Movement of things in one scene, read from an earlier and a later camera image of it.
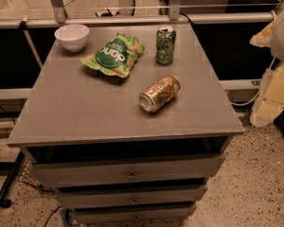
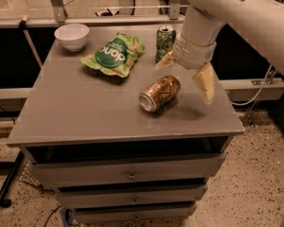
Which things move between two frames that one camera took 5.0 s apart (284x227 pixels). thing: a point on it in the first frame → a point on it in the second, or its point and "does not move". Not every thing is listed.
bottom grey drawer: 136,213 does not move
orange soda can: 159,93 does not move
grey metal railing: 57,14 does not move
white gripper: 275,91 → 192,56
